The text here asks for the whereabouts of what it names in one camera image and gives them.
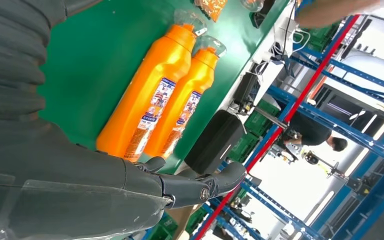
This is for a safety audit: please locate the green plastic crate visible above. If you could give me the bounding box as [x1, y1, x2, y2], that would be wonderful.
[228, 132, 261, 164]
[185, 206, 209, 234]
[244, 99, 281, 137]

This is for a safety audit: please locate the black carrying case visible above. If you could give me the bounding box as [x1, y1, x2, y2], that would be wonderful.
[184, 109, 246, 175]

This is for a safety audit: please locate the black charger device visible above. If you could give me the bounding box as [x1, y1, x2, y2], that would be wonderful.
[233, 72, 261, 114]

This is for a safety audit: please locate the yellow taped mat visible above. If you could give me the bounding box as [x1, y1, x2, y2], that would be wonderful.
[194, 0, 229, 22]

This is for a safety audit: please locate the person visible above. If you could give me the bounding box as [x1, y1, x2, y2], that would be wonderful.
[279, 110, 349, 155]
[294, 0, 384, 29]

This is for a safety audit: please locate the white power strip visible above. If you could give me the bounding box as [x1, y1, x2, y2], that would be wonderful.
[273, 19, 299, 62]

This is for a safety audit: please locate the black tripod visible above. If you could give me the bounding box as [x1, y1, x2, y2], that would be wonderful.
[302, 149, 372, 196]

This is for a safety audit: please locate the blue shelving rack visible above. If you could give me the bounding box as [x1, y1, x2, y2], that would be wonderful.
[145, 14, 384, 240]

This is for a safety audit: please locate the red metal post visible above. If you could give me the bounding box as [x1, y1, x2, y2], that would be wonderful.
[191, 14, 360, 240]

